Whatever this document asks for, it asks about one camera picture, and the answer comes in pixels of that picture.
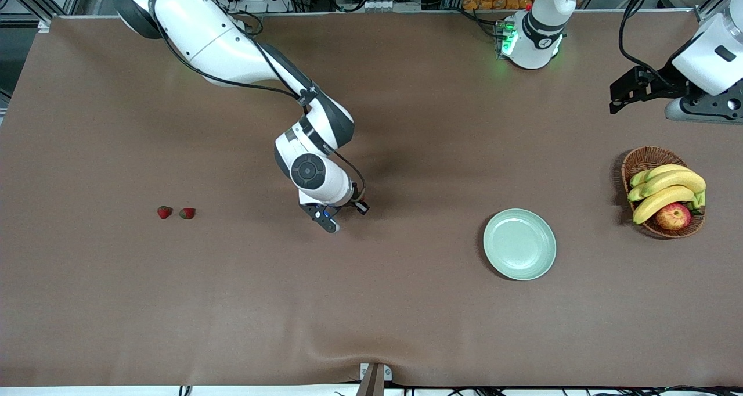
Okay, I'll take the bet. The aluminium frame rail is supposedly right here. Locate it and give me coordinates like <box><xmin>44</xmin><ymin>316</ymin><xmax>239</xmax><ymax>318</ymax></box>
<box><xmin>694</xmin><ymin>0</ymin><xmax>743</xmax><ymax>22</ymax></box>
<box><xmin>0</xmin><ymin>0</ymin><xmax>88</xmax><ymax>34</ymax></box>

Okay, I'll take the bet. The brown wicker basket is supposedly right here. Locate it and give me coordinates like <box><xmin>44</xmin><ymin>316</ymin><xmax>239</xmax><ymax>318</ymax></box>
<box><xmin>621</xmin><ymin>146</ymin><xmax>706</xmax><ymax>239</ymax></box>

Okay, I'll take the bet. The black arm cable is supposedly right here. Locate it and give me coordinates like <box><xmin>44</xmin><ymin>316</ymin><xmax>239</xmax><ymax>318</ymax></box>
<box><xmin>618</xmin><ymin>0</ymin><xmax>677</xmax><ymax>86</ymax></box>
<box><xmin>148</xmin><ymin>0</ymin><xmax>367</xmax><ymax>208</ymax></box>

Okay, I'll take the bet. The grey table edge bracket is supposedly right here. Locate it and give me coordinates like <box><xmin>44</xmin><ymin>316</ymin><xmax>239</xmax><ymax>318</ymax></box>
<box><xmin>356</xmin><ymin>362</ymin><xmax>393</xmax><ymax>396</ymax></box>

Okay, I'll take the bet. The mint green plate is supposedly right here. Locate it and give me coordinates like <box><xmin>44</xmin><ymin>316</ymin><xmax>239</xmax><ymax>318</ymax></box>
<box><xmin>483</xmin><ymin>208</ymin><xmax>557</xmax><ymax>281</ymax></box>

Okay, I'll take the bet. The brown table cover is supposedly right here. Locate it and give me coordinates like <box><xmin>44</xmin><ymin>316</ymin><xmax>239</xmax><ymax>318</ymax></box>
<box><xmin>0</xmin><ymin>10</ymin><xmax>743</xmax><ymax>388</ymax></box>

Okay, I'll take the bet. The red yellow apple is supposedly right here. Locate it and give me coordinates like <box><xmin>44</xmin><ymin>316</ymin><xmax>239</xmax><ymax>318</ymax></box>
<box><xmin>655</xmin><ymin>203</ymin><xmax>692</xmax><ymax>231</ymax></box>

